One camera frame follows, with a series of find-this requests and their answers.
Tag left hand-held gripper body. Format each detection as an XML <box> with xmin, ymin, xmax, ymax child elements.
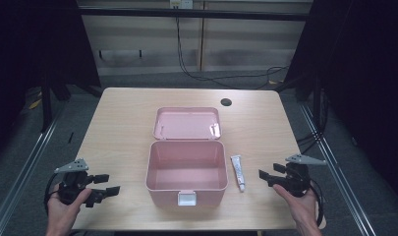
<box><xmin>53</xmin><ymin>158</ymin><xmax>96</xmax><ymax>207</ymax></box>

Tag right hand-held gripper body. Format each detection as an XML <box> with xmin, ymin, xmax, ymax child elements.
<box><xmin>273</xmin><ymin>153</ymin><xmax>327</xmax><ymax>199</ymax></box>

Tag white ointment tube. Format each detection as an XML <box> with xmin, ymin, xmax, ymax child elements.
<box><xmin>230</xmin><ymin>154</ymin><xmax>247</xmax><ymax>193</ymax></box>

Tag pink storage box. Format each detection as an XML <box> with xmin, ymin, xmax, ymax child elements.
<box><xmin>144</xmin><ymin>106</ymin><xmax>229</xmax><ymax>207</ymax></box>

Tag person's left hand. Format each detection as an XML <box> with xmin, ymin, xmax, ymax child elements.
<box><xmin>45</xmin><ymin>183</ymin><xmax>92</xmax><ymax>236</ymax></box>

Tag person's right hand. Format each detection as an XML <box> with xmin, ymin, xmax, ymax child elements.
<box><xmin>272</xmin><ymin>183</ymin><xmax>323</xmax><ymax>236</ymax></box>

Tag black metal stand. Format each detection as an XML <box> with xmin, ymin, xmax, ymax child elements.
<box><xmin>274</xmin><ymin>70</ymin><xmax>328</xmax><ymax>132</ymax></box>
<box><xmin>39</xmin><ymin>77</ymin><xmax>54</xmax><ymax>134</ymax></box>

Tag black curtain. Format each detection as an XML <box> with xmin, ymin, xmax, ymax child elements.
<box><xmin>283</xmin><ymin>0</ymin><xmax>398</xmax><ymax>210</ymax></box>
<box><xmin>0</xmin><ymin>0</ymin><xmax>102</xmax><ymax>165</ymax></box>

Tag black horizontal bar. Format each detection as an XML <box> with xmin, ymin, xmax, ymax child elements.
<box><xmin>78</xmin><ymin>7</ymin><xmax>311</xmax><ymax>23</ymax></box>

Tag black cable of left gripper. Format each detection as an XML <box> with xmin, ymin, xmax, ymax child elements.
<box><xmin>43</xmin><ymin>172</ymin><xmax>67</xmax><ymax>217</ymax></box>

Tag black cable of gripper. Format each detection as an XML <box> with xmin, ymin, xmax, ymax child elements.
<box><xmin>306</xmin><ymin>179</ymin><xmax>325</xmax><ymax>228</ymax></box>
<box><xmin>43</xmin><ymin>172</ymin><xmax>67</xmax><ymax>217</ymax></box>

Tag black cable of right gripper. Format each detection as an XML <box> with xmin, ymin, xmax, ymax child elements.
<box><xmin>306</xmin><ymin>179</ymin><xmax>325</xmax><ymax>228</ymax></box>

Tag black floor cables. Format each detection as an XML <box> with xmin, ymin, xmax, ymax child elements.
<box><xmin>296</xmin><ymin>88</ymin><xmax>330</xmax><ymax>155</ymax></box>

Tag aluminium rail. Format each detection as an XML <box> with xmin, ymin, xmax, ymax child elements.
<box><xmin>298</xmin><ymin>101</ymin><xmax>381</xmax><ymax>236</ymax></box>
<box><xmin>0</xmin><ymin>101</ymin><xmax>68</xmax><ymax>236</ymax></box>

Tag black wall cable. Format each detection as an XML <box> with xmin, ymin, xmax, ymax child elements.
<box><xmin>175</xmin><ymin>16</ymin><xmax>290</xmax><ymax>90</ymax></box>

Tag white wall socket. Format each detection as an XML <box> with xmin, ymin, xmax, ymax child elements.
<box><xmin>169</xmin><ymin>0</ymin><xmax>195</xmax><ymax>10</ymax></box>

